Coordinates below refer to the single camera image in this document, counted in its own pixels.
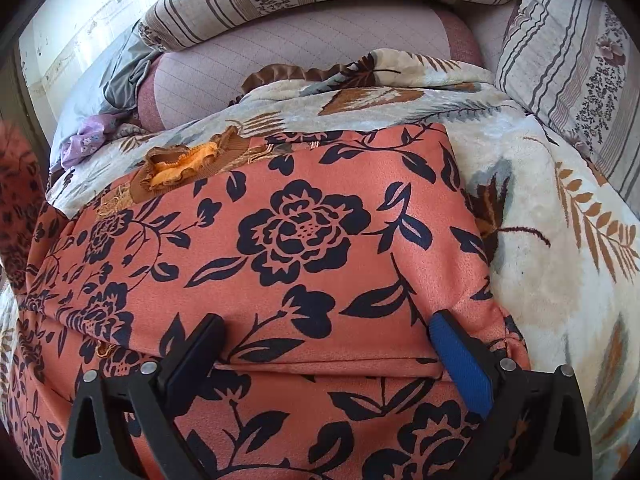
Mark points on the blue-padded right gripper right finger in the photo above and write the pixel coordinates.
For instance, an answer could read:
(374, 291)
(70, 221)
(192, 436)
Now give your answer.
(535, 421)

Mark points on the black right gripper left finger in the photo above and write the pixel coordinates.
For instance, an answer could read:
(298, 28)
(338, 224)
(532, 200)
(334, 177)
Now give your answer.
(98, 444)

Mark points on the orange black floral garment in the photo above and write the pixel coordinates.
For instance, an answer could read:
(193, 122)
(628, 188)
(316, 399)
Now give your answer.
(326, 255)

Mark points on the cream leaf-pattern fleece blanket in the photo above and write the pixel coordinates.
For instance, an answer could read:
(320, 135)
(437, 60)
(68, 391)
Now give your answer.
(562, 245)

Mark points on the lilac floral cloth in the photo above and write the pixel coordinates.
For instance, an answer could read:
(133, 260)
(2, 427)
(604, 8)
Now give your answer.
(93, 132)

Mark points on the pale blue bedsheet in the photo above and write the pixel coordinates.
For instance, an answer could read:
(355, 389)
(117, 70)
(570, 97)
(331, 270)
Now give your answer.
(86, 96)

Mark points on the grey crumpled cloth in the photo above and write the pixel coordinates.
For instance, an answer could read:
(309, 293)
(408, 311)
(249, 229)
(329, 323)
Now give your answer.
(129, 60)

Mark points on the striped floral pillow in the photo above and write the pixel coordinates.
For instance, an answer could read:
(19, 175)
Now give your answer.
(573, 65)

